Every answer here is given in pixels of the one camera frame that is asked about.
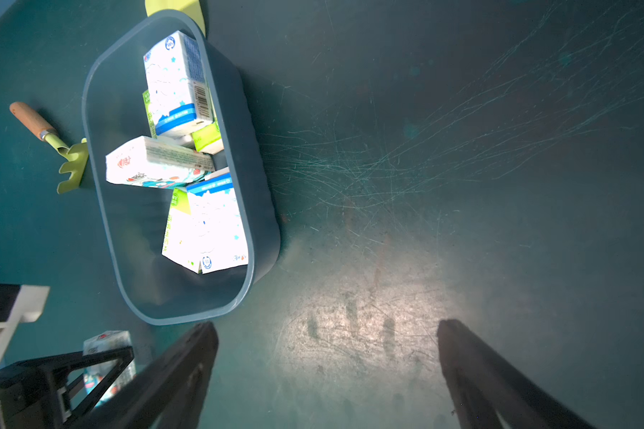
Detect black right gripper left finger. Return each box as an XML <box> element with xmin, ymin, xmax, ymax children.
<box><xmin>73</xmin><ymin>322</ymin><xmax>219</xmax><ymax>428</ymax></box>

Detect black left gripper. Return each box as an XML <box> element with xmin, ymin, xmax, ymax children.
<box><xmin>0</xmin><ymin>346</ymin><xmax>134</xmax><ymax>428</ymax></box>

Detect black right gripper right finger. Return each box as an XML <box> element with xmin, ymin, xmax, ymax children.
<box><xmin>436</xmin><ymin>319</ymin><xmax>592</xmax><ymax>428</ymax></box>

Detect blue star tissue pack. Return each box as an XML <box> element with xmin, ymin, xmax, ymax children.
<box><xmin>187</xmin><ymin>167</ymin><xmax>249</xmax><ymax>275</ymax></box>

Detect teal red patterned tissue pack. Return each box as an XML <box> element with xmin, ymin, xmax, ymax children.
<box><xmin>106</xmin><ymin>136</ymin><xmax>216</xmax><ymax>189</ymax></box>

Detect green white tissue pack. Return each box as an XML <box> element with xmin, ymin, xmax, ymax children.
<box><xmin>162</xmin><ymin>189</ymin><xmax>200</xmax><ymax>273</ymax></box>

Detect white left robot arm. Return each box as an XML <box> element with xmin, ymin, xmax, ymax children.
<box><xmin>0</xmin><ymin>284</ymin><xmax>134</xmax><ymax>428</ymax></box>

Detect blue plastic storage box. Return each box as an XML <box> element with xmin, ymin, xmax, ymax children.
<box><xmin>82</xmin><ymin>11</ymin><xmax>281</xmax><ymax>326</ymax></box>

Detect white teal tissue pack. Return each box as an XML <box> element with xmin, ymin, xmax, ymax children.
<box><xmin>83</xmin><ymin>331</ymin><xmax>136</xmax><ymax>407</ymax></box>

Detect blue white tissue pack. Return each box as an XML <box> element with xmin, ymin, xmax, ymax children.
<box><xmin>143</xmin><ymin>30</ymin><xmax>214</xmax><ymax>139</ymax></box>

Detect green garden trowel wooden handle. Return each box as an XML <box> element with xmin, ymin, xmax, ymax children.
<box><xmin>144</xmin><ymin>0</ymin><xmax>208</xmax><ymax>38</ymax></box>

